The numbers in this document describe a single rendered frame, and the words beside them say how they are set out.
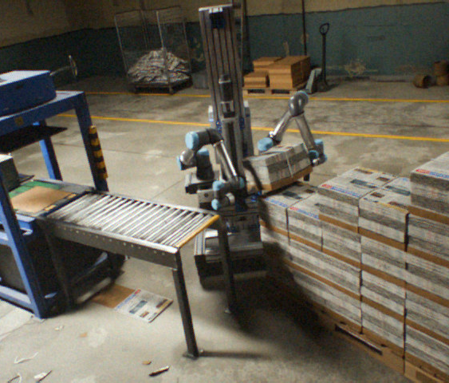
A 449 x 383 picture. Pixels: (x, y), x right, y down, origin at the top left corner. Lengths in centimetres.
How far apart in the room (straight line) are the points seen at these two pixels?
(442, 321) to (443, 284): 22
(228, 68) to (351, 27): 624
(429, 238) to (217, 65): 204
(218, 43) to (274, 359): 224
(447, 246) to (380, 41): 745
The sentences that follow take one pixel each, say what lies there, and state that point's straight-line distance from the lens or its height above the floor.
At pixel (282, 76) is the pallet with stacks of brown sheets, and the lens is 945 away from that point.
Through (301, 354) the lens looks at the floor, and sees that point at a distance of 338.
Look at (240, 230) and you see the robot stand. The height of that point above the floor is 23.
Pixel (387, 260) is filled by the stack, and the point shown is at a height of 74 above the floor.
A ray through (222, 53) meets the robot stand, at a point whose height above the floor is 172.
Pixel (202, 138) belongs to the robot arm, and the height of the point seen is 126.
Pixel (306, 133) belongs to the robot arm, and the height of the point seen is 112.
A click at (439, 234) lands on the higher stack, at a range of 261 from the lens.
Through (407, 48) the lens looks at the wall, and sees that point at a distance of 969.
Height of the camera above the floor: 229
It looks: 25 degrees down
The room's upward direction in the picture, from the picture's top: 8 degrees counter-clockwise
